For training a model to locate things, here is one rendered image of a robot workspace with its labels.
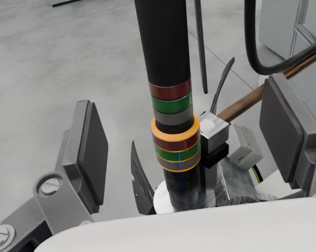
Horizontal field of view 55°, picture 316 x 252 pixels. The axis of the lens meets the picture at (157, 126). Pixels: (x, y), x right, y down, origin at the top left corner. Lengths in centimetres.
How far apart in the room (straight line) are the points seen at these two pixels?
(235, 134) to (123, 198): 146
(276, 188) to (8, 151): 247
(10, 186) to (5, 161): 31
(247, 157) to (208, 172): 49
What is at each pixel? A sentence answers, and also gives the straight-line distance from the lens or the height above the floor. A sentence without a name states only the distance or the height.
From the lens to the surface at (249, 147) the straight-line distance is 81.
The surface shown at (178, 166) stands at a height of 153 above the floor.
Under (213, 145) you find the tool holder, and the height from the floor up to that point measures 152.
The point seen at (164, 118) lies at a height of 158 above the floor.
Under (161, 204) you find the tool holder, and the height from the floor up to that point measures 144.
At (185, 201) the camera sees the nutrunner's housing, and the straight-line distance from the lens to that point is 33.
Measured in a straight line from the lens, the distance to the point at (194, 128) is 26.
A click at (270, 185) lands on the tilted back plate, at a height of 110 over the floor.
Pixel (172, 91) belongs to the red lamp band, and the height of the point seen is 160.
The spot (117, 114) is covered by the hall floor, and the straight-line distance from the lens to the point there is 283.
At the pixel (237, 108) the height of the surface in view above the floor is 153.
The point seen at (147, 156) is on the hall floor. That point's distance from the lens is 238.
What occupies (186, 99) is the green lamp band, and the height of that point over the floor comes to 159.
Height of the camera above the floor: 173
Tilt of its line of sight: 42 degrees down
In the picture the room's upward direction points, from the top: 10 degrees counter-clockwise
